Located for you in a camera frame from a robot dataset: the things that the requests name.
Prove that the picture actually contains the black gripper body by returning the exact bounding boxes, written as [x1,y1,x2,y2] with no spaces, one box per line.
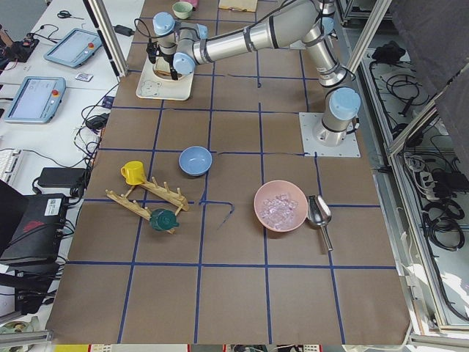
[158,46,176,72]

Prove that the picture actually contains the bread slice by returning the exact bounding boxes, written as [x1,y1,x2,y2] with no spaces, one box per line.
[153,57,171,77]

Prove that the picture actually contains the white round plate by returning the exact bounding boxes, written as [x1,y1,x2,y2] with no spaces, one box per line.
[152,58,182,80]

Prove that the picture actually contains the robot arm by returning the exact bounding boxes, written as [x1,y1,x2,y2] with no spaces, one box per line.
[147,1,361,147]

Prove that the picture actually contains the cream bear tray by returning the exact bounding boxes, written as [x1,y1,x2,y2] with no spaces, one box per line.
[136,52,196,100]

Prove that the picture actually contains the green bowl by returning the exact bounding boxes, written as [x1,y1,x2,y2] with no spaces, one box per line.
[172,1,193,20]

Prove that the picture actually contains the black power adapter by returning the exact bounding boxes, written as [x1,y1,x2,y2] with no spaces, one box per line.
[114,25,135,37]

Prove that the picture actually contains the pink cloth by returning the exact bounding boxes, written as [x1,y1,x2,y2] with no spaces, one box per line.
[186,0,199,10]

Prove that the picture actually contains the blue bowl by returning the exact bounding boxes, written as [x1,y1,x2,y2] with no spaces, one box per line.
[179,146,213,177]

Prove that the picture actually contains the upper teach pendant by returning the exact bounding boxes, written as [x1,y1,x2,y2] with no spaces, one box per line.
[43,28,102,67]

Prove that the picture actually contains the teach pendant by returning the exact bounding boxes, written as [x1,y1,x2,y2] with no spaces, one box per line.
[43,28,102,67]
[4,76,66,124]

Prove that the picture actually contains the wooden cutting board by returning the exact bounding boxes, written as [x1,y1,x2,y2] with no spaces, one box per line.
[218,0,258,12]

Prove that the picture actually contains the yellow mug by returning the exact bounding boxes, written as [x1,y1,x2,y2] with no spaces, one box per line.
[120,161,147,186]

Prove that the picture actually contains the black scissors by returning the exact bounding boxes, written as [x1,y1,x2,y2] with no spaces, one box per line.
[56,10,83,20]

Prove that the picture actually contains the wooden cup rack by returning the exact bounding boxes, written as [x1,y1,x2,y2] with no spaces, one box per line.
[105,176,191,235]

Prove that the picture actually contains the lower teach pendant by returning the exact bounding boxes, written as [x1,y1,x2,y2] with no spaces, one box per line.
[4,76,66,124]

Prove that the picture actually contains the dark green mug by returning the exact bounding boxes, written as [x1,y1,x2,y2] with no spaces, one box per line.
[149,208,179,232]

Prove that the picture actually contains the pink bowl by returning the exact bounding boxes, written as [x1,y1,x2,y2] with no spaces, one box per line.
[254,180,308,232]

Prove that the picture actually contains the black power brick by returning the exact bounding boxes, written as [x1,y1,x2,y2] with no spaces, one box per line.
[37,167,85,188]

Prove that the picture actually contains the ice cubes pile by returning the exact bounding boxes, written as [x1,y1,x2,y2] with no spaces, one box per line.
[260,194,298,230]

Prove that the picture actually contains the metal scoop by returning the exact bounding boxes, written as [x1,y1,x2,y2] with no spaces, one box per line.
[307,195,333,252]

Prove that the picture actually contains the black laptop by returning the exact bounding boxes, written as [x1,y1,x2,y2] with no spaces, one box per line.
[1,181,69,266]

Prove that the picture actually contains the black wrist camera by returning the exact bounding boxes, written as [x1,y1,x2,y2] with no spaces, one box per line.
[146,40,158,64]

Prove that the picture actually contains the aluminium frame post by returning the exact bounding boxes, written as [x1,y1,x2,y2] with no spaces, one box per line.
[83,0,128,77]

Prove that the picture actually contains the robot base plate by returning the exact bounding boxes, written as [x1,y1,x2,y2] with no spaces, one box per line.
[299,112,361,158]

